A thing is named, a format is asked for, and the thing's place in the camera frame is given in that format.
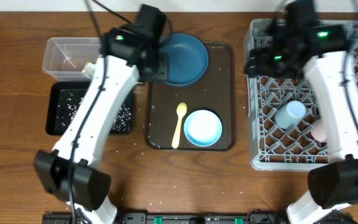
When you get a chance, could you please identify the light blue plastic cup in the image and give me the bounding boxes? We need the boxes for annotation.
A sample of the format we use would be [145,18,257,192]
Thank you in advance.
[275,101,306,129]

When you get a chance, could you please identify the light blue bowl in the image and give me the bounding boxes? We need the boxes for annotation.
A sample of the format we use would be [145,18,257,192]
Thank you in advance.
[184,110,223,147]

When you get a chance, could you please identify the pink plastic cup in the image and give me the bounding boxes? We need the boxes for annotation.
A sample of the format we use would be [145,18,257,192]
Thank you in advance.
[311,119,328,142]

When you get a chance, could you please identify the white rice pile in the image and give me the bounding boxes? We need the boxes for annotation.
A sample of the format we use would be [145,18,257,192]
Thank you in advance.
[53,89,133,135]

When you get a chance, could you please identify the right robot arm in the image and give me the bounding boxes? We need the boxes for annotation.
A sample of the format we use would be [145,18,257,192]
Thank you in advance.
[244,19,358,223]

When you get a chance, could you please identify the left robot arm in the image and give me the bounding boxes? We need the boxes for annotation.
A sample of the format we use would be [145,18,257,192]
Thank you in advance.
[34,26,172,223]

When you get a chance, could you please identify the clear plastic waste bin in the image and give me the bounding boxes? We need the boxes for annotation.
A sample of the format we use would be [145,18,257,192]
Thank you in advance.
[42,37,101,82]

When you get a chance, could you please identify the grey dishwasher rack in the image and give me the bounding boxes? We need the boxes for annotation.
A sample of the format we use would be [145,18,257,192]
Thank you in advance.
[247,21,358,172]

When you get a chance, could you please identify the dark blue plate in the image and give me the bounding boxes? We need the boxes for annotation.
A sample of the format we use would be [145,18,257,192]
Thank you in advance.
[160,34,209,86]

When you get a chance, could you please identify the yellow plastic spoon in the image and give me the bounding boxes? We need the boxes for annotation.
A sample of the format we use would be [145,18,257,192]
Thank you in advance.
[172,102,187,149]

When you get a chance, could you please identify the dark brown serving tray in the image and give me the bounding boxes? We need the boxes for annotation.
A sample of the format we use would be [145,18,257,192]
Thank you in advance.
[144,42,236,151]

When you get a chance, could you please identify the black plastic tray bin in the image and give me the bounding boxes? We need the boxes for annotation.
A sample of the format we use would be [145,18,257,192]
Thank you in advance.
[45,82,134,136]

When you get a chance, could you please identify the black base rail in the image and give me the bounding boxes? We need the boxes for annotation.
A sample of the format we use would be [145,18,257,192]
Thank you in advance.
[41,207,287,224]

